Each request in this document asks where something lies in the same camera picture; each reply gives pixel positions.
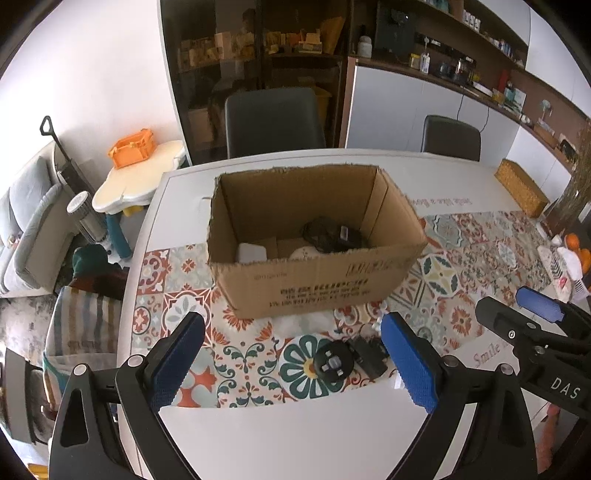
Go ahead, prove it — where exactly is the striped cloth on chair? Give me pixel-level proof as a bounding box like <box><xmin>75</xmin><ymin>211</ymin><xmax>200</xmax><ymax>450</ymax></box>
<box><xmin>44</xmin><ymin>286</ymin><xmax>123</xmax><ymax>402</ymax></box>

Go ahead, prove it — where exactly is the patterned table runner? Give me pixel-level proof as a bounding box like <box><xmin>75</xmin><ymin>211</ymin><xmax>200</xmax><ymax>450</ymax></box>
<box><xmin>130</xmin><ymin>210</ymin><xmax>568</xmax><ymax>409</ymax></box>

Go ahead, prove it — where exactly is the white charger block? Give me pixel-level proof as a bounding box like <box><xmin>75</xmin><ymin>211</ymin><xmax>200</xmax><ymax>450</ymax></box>
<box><xmin>238</xmin><ymin>243</ymin><xmax>269</xmax><ymax>264</ymax></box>

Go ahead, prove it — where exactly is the dried flower bouquet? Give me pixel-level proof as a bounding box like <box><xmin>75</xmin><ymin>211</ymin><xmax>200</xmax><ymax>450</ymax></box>
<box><xmin>542</xmin><ymin>134</ymin><xmax>591</xmax><ymax>236</ymax></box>

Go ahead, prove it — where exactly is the brown wall shelf unit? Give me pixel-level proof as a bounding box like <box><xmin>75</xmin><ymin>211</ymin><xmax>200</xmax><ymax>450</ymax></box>
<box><xmin>351</xmin><ymin>0</ymin><xmax>591</xmax><ymax>171</ymax></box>

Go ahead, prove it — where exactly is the brown cardboard box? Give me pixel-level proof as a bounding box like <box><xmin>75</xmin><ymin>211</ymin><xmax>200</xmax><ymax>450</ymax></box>
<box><xmin>206</xmin><ymin>165</ymin><xmax>428</xmax><ymax>320</ymax></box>

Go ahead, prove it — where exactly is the dark green cloth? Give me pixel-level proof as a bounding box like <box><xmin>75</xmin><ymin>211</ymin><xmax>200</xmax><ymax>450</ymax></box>
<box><xmin>71</xmin><ymin>244</ymin><xmax>109</xmax><ymax>282</ymax></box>

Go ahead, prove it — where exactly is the dark glass display cabinet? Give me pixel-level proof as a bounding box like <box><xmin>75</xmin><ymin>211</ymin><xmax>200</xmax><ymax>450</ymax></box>
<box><xmin>159</xmin><ymin>0</ymin><xmax>356</xmax><ymax>164</ymax></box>

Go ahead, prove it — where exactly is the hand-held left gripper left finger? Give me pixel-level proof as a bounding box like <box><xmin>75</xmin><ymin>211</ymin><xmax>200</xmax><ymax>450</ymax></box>
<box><xmin>47</xmin><ymin>311</ymin><xmax>207</xmax><ymax>480</ymax></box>

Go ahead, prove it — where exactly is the small black plug adapter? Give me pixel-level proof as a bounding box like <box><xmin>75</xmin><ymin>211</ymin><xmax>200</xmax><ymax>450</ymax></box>
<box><xmin>348</xmin><ymin>335</ymin><xmax>389</xmax><ymax>377</ymax></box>

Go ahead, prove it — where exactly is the black upright vacuum cleaner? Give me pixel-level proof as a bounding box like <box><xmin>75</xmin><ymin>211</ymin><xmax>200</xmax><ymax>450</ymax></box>
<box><xmin>40</xmin><ymin>115</ymin><xmax>95</xmax><ymax>195</ymax></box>

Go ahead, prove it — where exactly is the dark grey dining chair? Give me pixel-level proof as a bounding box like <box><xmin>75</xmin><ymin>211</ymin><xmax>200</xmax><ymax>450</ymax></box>
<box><xmin>225</xmin><ymin>87</ymin><xmax>328</xmax><ymax>160</ymax></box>
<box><xmin>421</xmin><ymin>115</ymin><xmax>482</xmax><ymax>162</ymax></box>

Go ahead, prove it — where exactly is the orange plastic crate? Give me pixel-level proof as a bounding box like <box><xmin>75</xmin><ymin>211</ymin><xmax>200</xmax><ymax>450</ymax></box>
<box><xmin>107</xmin><ymin>128</ymin><xmax>154</xmax><ymax>169</ymax></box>

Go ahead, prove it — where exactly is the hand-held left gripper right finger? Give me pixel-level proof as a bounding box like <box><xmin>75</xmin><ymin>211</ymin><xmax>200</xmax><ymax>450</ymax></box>
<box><xmin>381</xmin><ymin>311</ymin><xmax>539</xmax><ymax>480</ymax></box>

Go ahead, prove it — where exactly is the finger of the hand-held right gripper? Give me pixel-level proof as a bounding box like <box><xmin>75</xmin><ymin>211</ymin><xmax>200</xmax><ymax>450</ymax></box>
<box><xmin>475</xmin><ymin>296</ymin><xmax>591</xmax><ymax>365</ymax></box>
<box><xmin>516</xmin><ymin>286</ymin><xmax>591</xmax><ymax>335</ymax></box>

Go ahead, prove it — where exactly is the cream cloud-shaped small table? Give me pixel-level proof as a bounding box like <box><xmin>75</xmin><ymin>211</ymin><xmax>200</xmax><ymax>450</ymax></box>
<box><xmin>92</xmin><ymin>140</ymin><xmax>188</xmax><ymax>259</ymax></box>

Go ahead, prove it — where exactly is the white counter cabinet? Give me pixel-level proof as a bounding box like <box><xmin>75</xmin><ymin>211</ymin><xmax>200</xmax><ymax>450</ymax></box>
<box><xmin>344</xmin><ymin>58</ymin><xmax>575</xmax><ymax>174</ymax></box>

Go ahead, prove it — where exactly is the dark low table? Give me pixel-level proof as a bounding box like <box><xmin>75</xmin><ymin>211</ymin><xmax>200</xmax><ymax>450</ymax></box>
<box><xmin>0</xmin><ymin>348</ymin><xmax>61</xmax><ymax>444</ymax></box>

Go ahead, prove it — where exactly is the black wall water dispenser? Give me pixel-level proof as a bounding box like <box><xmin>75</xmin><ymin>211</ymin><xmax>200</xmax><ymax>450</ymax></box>
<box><xmin>374</xmin><ymin>2</ymin><xmax>416</xmax><ymax>54</ymax></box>

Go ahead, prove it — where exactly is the woven wooden tissue box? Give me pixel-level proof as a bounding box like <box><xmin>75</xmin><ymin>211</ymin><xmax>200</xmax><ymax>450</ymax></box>
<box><xmin>495</xmin><ymin>159</ymin><xmax>550</xmax><ymax>217</ymax></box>

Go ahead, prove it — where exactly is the white printed packet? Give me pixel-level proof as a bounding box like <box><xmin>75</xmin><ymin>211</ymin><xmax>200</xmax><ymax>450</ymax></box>
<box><xmin>538</xmin><ymin>244</ymin><xmax>589</xmax><ymax>301</ymax></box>

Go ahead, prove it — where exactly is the black power adapter with cable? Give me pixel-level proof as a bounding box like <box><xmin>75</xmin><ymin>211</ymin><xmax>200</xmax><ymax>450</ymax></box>
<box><xmin>302</xmin><ymin>216</ymin><xmax>370</xmax><ymax>254</ymax></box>

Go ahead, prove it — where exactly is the black round travel adapter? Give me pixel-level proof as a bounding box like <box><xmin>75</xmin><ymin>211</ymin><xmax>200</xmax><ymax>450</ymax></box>
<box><xmin>314</xmin><ymin>342</ymin><xmax>355</xmax><ymax>381</ymax></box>

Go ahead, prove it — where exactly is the grey patterned rug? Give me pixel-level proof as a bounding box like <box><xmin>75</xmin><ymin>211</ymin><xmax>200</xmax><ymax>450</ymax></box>
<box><xmin>0</xmin><ymin>295</ymin><xmax>56</xmax><ymax>356</ymax></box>

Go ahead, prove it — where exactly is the person's right forearm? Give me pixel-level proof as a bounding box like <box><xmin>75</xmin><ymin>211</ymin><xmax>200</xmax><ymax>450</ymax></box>
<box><xmin>538</xmin><ymin>401</ymin><xmax>583</xmax><ymax>480</ymax></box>

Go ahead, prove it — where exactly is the grey sofa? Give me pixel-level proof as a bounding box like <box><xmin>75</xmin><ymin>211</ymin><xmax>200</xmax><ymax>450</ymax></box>
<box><xmin>0</xmin><ymin>141</ymin><xmax>77</xmax><ymax>298</ymax></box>

